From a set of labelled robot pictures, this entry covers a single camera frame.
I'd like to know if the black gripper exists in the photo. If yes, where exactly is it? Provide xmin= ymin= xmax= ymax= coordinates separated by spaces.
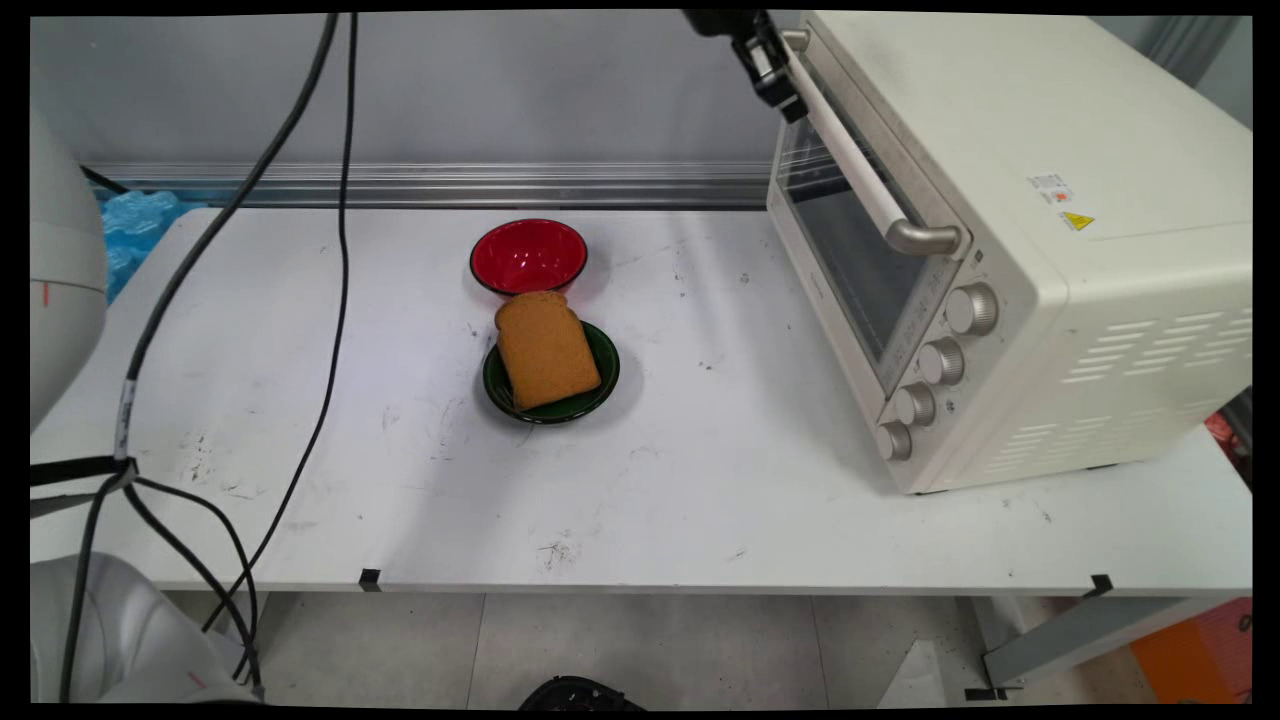
xmin=685 ymin=10 xmax=810 ymax=124

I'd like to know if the glass oven door with handle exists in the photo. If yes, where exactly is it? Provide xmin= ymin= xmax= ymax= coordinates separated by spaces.
xmin=766 ymin=29 xmax=977 ymax=401

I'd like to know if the red bowl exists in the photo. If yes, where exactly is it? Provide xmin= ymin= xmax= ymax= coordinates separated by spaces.
xmin=470 ymin=218 xmax=589 ymax=298

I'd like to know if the dark green plate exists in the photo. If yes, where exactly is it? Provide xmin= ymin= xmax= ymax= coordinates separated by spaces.
xmin=483 ymin=320 xmax=622 ymax=425

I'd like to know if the brown bread slice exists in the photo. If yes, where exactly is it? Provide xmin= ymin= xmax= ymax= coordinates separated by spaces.
xmin=495 ymin=291 xmax=603 ymax=412

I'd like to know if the cream toaster oven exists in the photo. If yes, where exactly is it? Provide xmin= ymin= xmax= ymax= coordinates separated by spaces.
xmin=766 ymin=12 xmax=1253 ymax=496

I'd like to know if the red patterned object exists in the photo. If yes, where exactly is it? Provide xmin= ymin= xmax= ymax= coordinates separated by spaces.
xmin=1205 ymin=408 xmax=1253 ymax=491

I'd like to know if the black round object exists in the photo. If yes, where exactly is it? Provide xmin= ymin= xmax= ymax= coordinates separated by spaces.
xmin=518 ymin=676 xmax=647 ymax=712

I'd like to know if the blue bubble wrap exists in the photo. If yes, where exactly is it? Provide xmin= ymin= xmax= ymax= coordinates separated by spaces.
xmin=95 ymin=190 xmax=207 ymax=306

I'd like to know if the orange box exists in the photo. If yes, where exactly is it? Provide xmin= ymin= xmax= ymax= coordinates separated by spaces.
xmin=1130 ymin=598 xmax=1253 ymax=705

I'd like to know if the aluminium rail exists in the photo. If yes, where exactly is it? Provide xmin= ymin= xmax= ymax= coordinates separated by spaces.
xmin=80 ymin=162 xmax=777 ymax=211

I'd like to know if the thin black cable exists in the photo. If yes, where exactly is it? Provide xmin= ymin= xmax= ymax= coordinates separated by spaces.
xmin=203 ymin=12 xmax=359 ymax=634
xmin=122 ymin=474 xmax=264 ymax=693

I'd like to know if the thick black cable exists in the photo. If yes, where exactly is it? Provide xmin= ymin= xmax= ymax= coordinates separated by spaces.
xmin=115 ymin=12 xmax=341 ymax=463

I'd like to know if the long black cable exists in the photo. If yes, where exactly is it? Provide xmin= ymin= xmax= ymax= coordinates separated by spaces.
xmin=58 ymin=468 xmax=138 ymax=703

